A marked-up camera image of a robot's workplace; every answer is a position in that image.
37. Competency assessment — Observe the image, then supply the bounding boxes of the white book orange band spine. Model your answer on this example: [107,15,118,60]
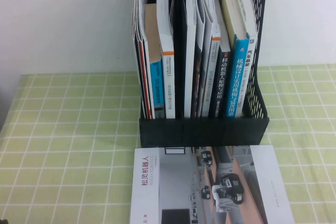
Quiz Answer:
[155,0,176,119]
[199,0,222,119]

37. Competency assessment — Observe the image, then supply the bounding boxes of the thin orange spine magazine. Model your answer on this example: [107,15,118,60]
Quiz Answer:
[136,0,156,120]

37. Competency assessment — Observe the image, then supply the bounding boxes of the thin black spine magazine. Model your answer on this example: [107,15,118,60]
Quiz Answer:
[131,0,148,119]

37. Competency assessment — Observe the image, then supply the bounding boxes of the green checkered tablecloth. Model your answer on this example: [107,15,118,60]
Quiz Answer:
[0,63,336,224]

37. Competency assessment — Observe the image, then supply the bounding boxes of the grey AgileX robotics brochure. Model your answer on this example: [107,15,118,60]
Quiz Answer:
[129,145,296,224]

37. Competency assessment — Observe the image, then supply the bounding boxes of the brown topped blue spine book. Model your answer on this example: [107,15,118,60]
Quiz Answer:
[143,3,165,119]

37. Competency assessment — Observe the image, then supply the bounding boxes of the black perforated book holder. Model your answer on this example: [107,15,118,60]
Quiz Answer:
[131,0,270,148]

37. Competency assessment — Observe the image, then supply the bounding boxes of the white car suspension book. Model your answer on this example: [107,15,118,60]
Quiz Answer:
[235,0,259,112]

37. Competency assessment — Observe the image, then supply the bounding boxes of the large white black cover book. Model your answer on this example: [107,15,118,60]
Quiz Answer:
[179,0,198,119]

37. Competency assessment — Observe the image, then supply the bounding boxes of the blue spine mechanical design book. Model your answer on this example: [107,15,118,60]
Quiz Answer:
[219,0,251,119]

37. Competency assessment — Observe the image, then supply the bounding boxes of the black spine robot book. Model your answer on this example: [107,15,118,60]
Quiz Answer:
[208,0,232,119]

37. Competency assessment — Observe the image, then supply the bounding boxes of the curved white magazine dark cover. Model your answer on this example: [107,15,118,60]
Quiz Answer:
[191,0,214,119]

